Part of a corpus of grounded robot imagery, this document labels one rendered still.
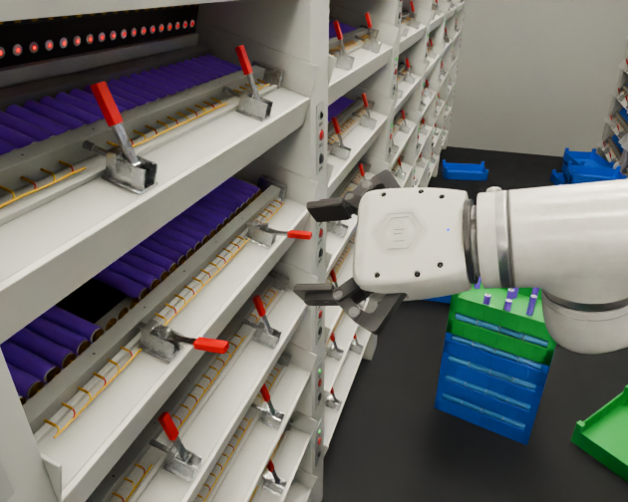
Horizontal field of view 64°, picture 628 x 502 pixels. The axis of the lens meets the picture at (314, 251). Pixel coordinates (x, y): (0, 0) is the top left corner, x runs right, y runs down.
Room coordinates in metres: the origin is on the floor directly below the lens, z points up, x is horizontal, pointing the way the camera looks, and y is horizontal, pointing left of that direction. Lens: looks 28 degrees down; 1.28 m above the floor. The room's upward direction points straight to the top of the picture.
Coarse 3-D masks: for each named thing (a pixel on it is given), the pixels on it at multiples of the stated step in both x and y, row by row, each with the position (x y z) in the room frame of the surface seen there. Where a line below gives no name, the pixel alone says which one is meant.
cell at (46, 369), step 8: (8, 344) 0.38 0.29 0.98; (8, 352) 0.37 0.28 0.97; (16, 352) 0.37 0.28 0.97; (24, 352) 0.37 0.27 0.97; (8, 360) 0.36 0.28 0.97; (16, 360) 0.36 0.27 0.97; (24, 360) 0.36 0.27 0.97; (32, 360) 0.36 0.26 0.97; (40, 360) 0.37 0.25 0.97; (24, 368) 0.36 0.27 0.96; (32, 368) 0.36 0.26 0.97; (40, 368) 0.36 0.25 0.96; (48, 368) 0.36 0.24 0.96; (40, 376) 0.35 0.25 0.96
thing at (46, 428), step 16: (272, 208) 0.78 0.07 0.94; (240, 240) 0.67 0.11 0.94; (224, 256) 0.62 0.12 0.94; (192, 288) 0.54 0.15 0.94; (176, 304) 0.50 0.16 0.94; (160, 320) 0.47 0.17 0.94; (112, 368) 0.39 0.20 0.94; (96, 384) 0.37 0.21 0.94; (80, 400) 0.35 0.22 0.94; (64, 416) 0.33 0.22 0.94; (48, 432) 0.31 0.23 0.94
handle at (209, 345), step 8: (168, 336) 0.43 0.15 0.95; (176, 336) 0.43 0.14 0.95; (184, 344) 0.42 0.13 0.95; (192, 344) 0.41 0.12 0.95; (200, 344) 0.41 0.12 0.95; (208, 344) 0.41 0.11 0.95; (216, 344) 0.41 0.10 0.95; (224, 344) 0.41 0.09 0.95; (216, 352) 0.40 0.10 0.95; (224, 352) 0.40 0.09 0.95
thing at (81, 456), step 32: (256, 160) 0.86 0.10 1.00; (288, 192) 0.84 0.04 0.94; (288, 224) 0.75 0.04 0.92; (256, 256) 0.64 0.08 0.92; (224, 288) 0.55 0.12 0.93; (192, 320) 0.48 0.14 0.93; (224, 320) 0.53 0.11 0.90; (192, 352) 0.45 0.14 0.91; (128, 384) 0.38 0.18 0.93; (160, 384) 0.38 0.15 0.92; (96, 416) 0.33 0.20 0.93; (128, 416) 0.34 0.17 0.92; (64, 448) 0.30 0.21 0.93; (96, 448) 0.30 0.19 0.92; (64, 480) 0.27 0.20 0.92; (96, 480) 0.30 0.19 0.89
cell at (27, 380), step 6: (12, 366) 0.36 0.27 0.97; (12, 372) 0.35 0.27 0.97; (18, 372) 0.35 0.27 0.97; (24, 372) 0.35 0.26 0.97; (12, 378) 0.34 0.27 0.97; (18, 378) 0.34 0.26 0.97; (24, 378) 0.34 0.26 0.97; (30, 378) 0.34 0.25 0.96; (36, 378) 0.35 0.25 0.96; (18, 384) 0.34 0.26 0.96; (24, 384) 0.34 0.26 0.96; (30, 384) 0.34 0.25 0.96; (18, 390) 0.34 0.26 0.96; (24, 390) 0.33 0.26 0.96; (30, 390) 0.34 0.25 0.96
